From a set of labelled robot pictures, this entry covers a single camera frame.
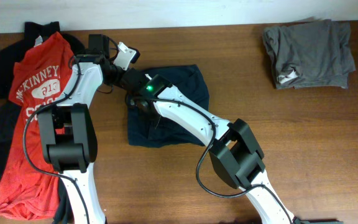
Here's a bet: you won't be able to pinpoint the navy blue shorts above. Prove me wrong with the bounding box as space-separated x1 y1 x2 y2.
127 65 214 147

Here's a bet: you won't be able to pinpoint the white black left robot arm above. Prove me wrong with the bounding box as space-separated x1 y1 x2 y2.
37 55 149 223

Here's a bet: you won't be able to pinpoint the black garment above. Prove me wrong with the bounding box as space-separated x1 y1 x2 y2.
0 22 60 181

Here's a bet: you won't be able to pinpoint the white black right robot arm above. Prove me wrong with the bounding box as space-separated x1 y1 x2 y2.
120 74 297 223

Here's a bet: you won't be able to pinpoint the grey folded garment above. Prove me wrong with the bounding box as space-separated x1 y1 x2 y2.
262 19 356 90

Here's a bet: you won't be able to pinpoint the red soccer t-shirt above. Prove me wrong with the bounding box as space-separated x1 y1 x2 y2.
0 32 73 220

